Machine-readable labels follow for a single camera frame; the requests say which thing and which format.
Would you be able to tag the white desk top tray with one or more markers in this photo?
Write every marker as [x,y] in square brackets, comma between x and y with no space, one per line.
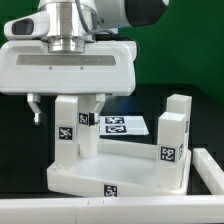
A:
[120,169]

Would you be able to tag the white front fence bar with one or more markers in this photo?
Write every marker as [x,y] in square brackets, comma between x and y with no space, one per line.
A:
[149,210]

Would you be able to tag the white right fence bar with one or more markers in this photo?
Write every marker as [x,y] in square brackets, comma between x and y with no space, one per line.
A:
[209,171]

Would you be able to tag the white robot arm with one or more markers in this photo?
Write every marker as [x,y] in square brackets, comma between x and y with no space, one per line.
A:
[71,47]

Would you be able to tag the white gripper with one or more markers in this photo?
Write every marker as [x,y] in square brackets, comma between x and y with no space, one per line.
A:
[105,67]

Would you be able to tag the white fence bar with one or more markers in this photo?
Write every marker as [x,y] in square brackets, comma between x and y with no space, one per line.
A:
[209,171]
[149,210]

